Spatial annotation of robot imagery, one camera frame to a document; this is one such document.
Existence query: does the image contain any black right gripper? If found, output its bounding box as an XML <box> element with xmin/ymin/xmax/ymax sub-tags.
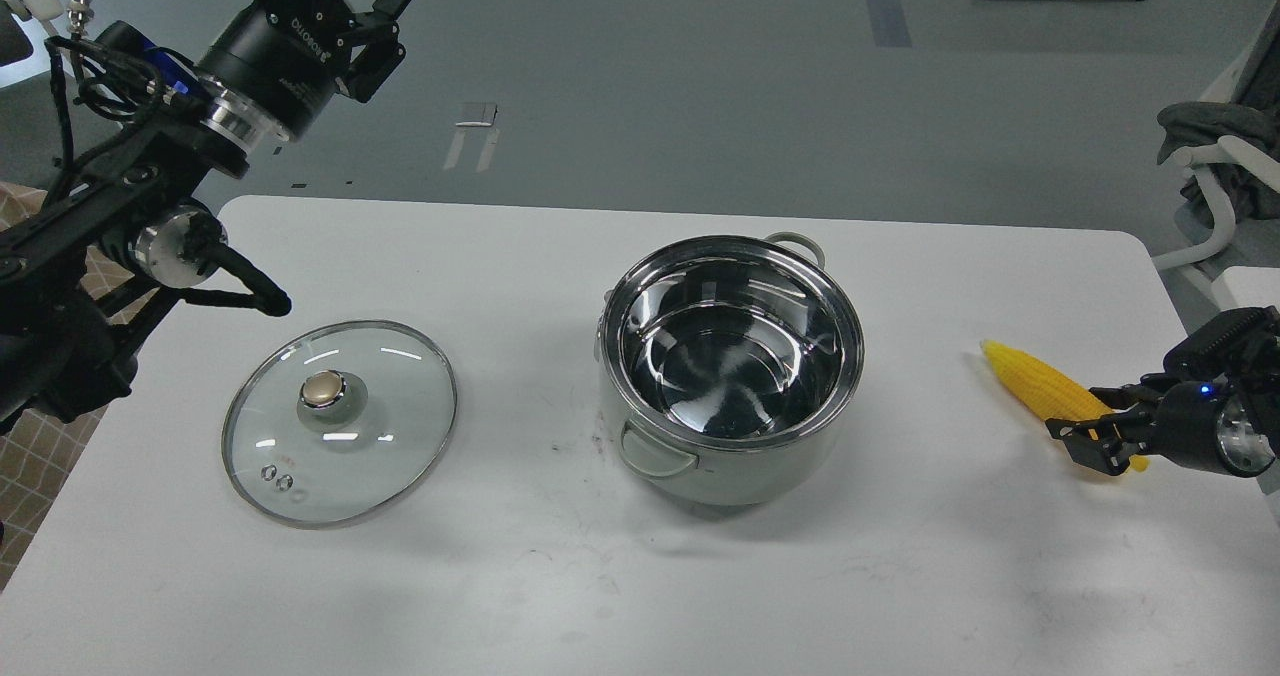
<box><xmin>1044</xmin><ymin>376</ymin><xmax>1277</xmax><ymax>478</ymax></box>

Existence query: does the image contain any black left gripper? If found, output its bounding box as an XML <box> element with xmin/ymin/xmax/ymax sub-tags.
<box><xmin>197</xmin><ymin>0</ymin><xmax>413</xmax><ymax>140</ymax></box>

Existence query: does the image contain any yellow toy corn cob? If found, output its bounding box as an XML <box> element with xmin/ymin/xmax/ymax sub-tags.
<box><xmin>980</xmin><ymin>339</ymin><xmax>1114</xmax><ymax>423</ymax></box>

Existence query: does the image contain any glass pot lid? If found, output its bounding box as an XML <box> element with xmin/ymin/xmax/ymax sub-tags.
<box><xmin>221</xmin><ymin>320</ymin><xmax>458</xmax><ymax>527</ymax></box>

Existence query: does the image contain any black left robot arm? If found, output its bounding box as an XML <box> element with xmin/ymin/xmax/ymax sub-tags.
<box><xmin>1</xmin><ymin>0</ymin><xmax>412</xmax><ymax>433</ymax></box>

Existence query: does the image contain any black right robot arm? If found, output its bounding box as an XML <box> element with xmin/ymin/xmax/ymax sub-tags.
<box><xmin>1044</xmin><ymin>306</ymin><xmax>1279</xmax><ymax>478</ymax></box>

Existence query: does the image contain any stainless steel pot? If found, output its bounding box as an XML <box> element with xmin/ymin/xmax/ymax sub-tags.
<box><xmin>595</xmin><ymin>230</ymin><xmax>865</xmax><ymax>507</ymax></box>

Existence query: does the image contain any grey chair with jacket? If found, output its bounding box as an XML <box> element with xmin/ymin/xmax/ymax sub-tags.
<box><xmin>1153</xmin><ymin>12</ymin><xmax>1277</xmax><ymax>271</ymax></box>

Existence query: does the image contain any grey office chair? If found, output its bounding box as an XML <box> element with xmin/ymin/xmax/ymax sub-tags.
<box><xmin>1</xmin><ymin>0</ymin><xmax>65</xmax><ymax>67</ymax></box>

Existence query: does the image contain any beige checkered cloth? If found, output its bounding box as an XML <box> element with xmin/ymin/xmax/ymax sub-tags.
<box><xmin>1</xmin><ymin>181</ymin><xmax>131</xmax><ymax>592</ymax></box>

